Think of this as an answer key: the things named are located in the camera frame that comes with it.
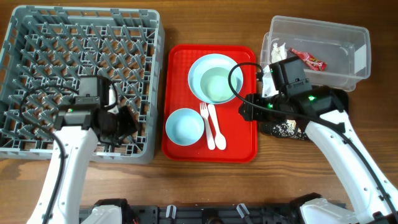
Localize red snack wrapper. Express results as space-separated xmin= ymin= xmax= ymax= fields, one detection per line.
xmin=289 ymin=48 xmax=327 ymax=72

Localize white plastic fork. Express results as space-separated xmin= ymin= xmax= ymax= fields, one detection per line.
xmin=200 ymin=102 xmax=215 ymax=150

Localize red plastic serving tray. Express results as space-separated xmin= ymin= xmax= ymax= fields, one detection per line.
xmin=162 ymin=44 xmax=258 ymax=163

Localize clear plastic waste bin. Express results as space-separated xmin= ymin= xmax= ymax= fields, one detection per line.
xmin=261 ymin=16 xmax=371 ymax=91

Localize grey plastic dishwasher rack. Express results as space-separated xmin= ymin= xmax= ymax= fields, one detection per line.
xmin=1 ymin=6 xmax=165 ymax=164

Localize large light blue plate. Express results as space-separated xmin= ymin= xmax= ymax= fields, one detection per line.
xmin=188 ymin=54 xmax=237 ymax=104

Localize black plastic food-waste tray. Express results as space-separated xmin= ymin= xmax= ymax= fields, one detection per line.
xmin=259 ymin=83 xmax=349 ymax=141

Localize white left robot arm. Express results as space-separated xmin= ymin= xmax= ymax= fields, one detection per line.
xmin=28 ymin=104 xmax=139 ymax=223

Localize white plastic spoon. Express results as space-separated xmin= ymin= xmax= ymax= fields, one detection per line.
xmin=208 ymin=104 xmax=226 ymax=150

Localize light green bowl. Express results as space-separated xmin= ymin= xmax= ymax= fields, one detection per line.
xmin=200 ymin=67 xmax=233 ymax=103

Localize small light blue saucer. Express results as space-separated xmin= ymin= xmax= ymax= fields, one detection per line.
xmin=165 ymin=108 xmax=205 ymax=146

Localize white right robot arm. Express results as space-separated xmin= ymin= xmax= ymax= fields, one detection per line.
xmin=239 ymin=86 xmax=397 ymax=223

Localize white tissue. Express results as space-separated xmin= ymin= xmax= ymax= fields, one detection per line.
xmin=271 ymin=43 xmax=287 ymax=63

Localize rice and food scraps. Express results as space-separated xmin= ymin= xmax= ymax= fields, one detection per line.
xmin=271 ymin=120 xmax=308 ymax=140

